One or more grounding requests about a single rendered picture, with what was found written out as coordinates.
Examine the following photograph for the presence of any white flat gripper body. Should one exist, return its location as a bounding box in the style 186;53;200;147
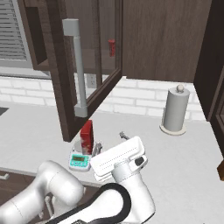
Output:
89;136;146;182

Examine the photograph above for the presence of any red cereal box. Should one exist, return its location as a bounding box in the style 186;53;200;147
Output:
80;119;95;156

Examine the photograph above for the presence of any teal and white digital scale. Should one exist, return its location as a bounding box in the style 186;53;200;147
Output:
68;139;103;172

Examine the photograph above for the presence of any dark wood glass cabinet door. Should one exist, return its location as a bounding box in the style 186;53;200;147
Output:
17;0;123;144

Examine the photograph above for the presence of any dark wood closed cabinet door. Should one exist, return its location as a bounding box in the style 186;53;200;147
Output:
122;0;213;84

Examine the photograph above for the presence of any tall dark wood cabinet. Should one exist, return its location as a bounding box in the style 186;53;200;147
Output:
192;0;224;160

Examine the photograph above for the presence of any grey paper towel roll holder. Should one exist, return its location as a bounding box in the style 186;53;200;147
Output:
158;84;192;137

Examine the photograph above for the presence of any brown wooden object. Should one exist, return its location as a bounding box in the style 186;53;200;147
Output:
216;161;224;182

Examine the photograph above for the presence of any window with grey blinds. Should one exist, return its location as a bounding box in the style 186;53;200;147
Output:
0;0;33;70

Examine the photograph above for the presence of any white wall outlet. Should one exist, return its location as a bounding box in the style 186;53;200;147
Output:
87;73;97;89

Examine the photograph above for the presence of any grey cabinet door handle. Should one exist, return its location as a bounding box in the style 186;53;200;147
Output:
61;18;89;118

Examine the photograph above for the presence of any dark wood open wall cabinet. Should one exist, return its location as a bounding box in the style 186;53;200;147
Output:
24;0;123;77

